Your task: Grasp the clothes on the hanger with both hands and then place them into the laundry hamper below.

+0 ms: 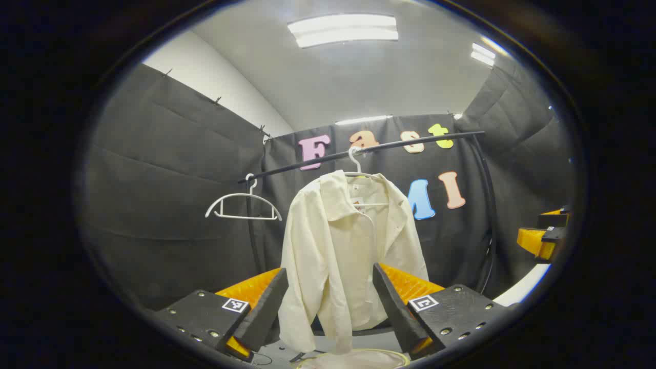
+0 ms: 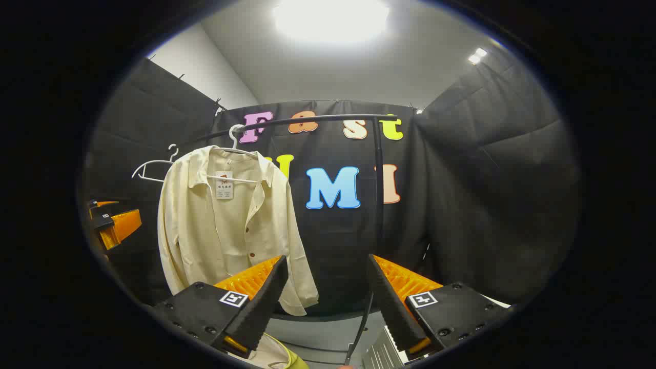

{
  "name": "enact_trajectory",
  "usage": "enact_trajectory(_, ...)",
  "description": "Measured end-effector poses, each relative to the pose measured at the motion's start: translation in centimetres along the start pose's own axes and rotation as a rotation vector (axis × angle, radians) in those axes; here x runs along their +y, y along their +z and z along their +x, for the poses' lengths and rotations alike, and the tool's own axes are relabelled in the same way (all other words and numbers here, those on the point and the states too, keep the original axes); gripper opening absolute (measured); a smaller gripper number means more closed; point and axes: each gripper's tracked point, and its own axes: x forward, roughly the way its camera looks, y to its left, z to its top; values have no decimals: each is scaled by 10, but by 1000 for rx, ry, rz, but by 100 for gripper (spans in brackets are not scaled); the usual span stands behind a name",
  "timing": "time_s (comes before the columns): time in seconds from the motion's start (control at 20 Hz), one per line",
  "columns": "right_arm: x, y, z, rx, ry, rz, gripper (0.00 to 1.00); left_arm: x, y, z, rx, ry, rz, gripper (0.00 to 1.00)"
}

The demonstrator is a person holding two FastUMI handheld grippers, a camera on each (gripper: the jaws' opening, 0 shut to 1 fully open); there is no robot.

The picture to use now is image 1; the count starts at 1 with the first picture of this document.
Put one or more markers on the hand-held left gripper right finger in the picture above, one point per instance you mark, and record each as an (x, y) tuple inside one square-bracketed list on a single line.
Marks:
[(392, 307)]

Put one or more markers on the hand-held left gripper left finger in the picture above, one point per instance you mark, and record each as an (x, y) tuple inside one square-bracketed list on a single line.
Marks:
[(266, 307)]

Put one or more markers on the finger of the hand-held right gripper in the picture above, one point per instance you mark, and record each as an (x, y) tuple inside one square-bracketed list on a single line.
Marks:
[(533, 241), (553, 220)]

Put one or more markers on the cream long-sleeved shirt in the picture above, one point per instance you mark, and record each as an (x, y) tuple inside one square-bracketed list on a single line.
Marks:
[(328, 246)]

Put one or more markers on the white empty hanger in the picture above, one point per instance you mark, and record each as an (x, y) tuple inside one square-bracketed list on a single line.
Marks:
[(250, 189)]

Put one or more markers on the white hanger with shirt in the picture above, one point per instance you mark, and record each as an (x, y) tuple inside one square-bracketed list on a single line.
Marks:
[(354, 161)]

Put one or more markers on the black clothes rack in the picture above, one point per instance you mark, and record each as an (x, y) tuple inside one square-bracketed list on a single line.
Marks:
[(359, 151)]

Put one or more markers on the black backdrop cloth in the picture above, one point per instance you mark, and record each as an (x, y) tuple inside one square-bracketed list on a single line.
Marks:
[(179, 154)]

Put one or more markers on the small ceiling light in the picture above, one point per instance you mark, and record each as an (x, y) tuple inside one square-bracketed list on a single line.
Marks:
[(483, 54)]

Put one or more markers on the large ceiling light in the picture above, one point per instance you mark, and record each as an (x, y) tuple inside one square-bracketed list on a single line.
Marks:
[(343, 31)]

